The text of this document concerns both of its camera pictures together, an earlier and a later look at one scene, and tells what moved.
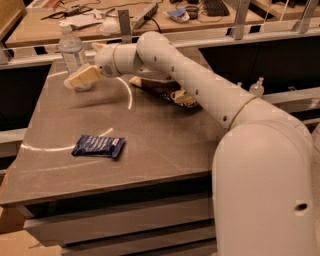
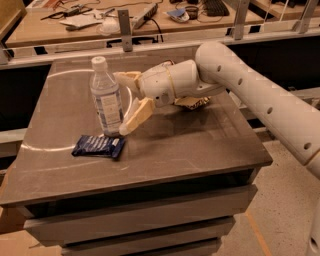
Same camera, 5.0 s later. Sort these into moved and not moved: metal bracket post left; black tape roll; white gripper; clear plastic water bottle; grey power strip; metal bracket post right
Moved: white gripper; clear plastic water bottle
Not moved: grey power strip; black tape roll; metal bracket post left; metal bracket post right
